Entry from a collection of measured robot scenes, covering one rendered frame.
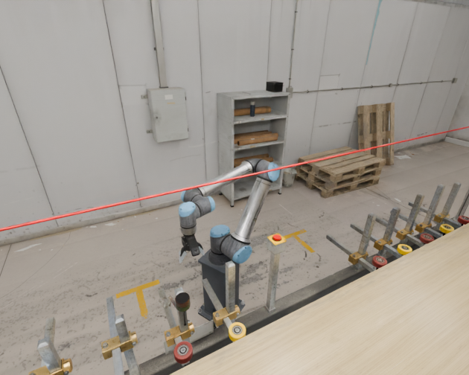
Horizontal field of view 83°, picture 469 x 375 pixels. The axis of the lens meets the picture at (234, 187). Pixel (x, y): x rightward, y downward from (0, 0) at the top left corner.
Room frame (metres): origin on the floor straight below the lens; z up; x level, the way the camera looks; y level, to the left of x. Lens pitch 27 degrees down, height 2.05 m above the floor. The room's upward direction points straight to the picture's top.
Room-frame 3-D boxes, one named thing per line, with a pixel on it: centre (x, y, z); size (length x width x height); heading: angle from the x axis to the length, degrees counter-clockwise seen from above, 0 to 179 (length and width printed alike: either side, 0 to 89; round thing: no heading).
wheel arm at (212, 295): (0.96, 0.08, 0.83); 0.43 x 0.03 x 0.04; 28
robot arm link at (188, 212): (1.23, 0.26, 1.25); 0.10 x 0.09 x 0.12; 134
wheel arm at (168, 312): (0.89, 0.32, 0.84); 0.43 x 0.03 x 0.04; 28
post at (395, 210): (1.52, -1.09, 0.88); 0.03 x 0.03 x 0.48; 28
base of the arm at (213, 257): (1.62, 0.11, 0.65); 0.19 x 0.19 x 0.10
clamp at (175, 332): (0.81, 0.26, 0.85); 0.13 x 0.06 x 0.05; 118
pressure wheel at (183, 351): (0.70, 0.22, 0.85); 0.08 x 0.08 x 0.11
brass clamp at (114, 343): (0.70, 0.48, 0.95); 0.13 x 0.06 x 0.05; 118
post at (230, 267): (0.94, 0.02, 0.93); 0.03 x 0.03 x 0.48; 28
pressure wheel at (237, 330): (0.79, -0.02, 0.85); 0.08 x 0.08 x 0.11
